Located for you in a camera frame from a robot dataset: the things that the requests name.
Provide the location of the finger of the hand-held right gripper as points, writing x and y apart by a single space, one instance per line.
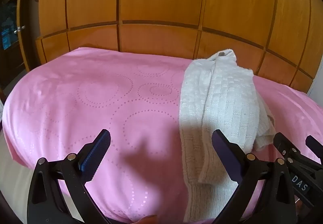
315 144
284 144

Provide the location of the pink dotted blanket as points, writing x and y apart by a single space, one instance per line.
101 92

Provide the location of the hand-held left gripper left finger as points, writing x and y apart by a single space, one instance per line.
97 148

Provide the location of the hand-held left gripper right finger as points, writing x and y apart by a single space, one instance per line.
223 149

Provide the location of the wooden wardrobe door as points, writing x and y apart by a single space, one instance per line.
27 12

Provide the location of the white knit sweater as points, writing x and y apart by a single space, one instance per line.
227 103

